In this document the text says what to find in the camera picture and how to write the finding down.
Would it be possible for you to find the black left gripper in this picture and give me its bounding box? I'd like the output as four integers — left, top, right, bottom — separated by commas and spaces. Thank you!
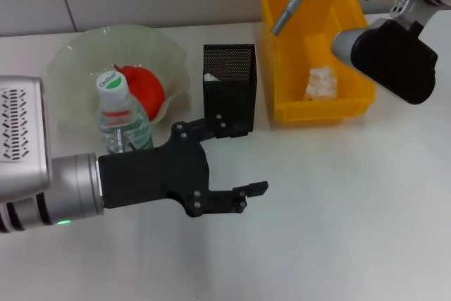
97, 114, 269, 218

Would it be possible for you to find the silver grey pen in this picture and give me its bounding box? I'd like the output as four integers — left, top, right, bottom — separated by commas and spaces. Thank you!
271, 0, 319, 37

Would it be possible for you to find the white paper ball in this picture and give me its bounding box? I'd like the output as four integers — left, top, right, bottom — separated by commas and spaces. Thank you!
304, 65, 338, 101

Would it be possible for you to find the red-orange toy orange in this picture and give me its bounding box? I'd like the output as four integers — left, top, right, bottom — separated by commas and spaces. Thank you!
113, 63, 166, 121

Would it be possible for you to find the clear green-label water bottle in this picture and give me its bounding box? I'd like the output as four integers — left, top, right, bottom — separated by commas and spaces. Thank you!
95, 70, 156, 156

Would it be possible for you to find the black mesh pen holder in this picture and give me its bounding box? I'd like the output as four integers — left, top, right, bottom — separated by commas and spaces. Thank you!
202, 43, 258, 133

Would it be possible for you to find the green wavy glass fruit plate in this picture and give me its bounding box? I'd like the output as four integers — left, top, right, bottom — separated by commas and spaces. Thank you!
46, 25, 193, 128

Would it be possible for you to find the yellow plastic bin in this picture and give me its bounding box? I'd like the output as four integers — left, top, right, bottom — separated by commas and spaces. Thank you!
257, 0, 377, 128

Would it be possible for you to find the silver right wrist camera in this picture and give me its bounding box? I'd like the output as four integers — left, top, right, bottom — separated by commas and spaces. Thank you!
330, 18, 440, 106

